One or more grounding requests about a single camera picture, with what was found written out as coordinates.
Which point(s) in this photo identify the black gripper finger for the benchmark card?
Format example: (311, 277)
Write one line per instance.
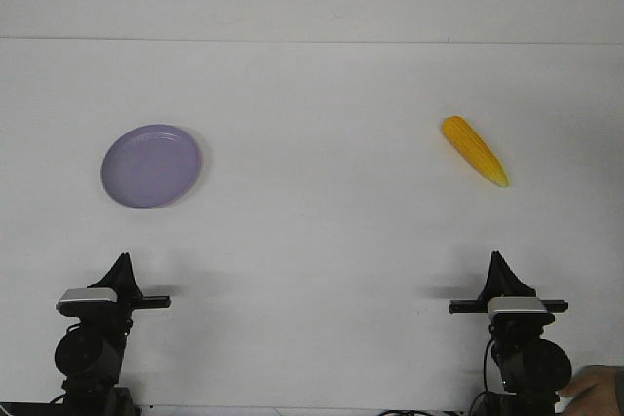
(120, 278)
(502, 282)

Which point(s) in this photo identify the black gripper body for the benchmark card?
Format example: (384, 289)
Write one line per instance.
(529, 320)
(111, 305)

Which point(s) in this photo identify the purple round plate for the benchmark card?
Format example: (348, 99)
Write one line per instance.
(151, 166)

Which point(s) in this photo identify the yellow corn cob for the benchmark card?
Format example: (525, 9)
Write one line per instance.
(469, 144)

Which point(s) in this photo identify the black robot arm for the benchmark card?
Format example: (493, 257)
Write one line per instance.
(532, 369)
(91, 352)

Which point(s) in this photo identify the person's hand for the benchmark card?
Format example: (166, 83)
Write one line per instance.
(599, 383)

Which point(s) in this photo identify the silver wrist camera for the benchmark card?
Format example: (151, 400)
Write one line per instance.
(515, 305)
(78, 302)

